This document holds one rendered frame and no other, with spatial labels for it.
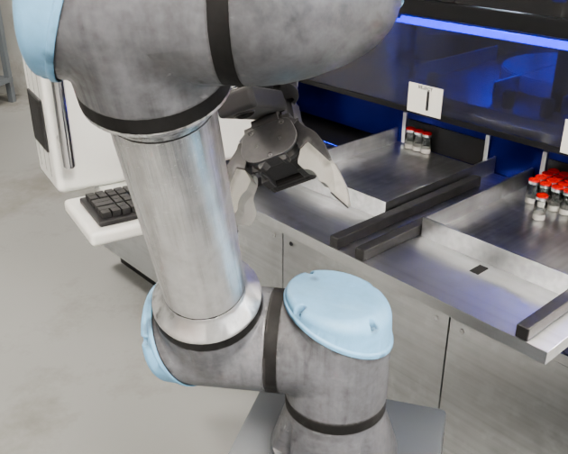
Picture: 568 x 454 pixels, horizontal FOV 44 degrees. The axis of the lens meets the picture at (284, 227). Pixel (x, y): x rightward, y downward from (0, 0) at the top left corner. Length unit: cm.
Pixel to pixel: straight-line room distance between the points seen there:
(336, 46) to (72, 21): 16
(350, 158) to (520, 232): 44
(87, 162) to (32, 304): 128
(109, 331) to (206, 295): 189
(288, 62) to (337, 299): 35
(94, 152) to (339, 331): 99
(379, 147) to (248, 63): 116
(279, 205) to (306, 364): 59
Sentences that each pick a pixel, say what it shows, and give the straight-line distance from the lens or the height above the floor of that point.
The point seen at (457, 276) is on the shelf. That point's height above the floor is 88.
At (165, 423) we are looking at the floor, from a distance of 214.
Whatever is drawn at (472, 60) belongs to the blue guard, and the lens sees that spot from 138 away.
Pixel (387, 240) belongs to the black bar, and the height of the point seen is 90.
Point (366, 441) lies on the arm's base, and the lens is 81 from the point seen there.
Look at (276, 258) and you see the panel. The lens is 195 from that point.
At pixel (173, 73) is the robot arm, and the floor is 130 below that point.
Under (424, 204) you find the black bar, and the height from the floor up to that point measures 89.
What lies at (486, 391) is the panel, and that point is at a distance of 161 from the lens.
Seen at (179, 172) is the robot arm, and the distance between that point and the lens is 54.
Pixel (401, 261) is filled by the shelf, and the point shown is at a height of 88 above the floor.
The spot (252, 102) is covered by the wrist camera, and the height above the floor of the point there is 120.
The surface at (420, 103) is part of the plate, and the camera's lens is 146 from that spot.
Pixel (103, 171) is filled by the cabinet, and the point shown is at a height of 84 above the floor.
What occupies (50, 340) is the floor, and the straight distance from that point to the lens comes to 256.
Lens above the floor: 141
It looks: 26 degrees down
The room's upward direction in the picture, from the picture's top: straight up
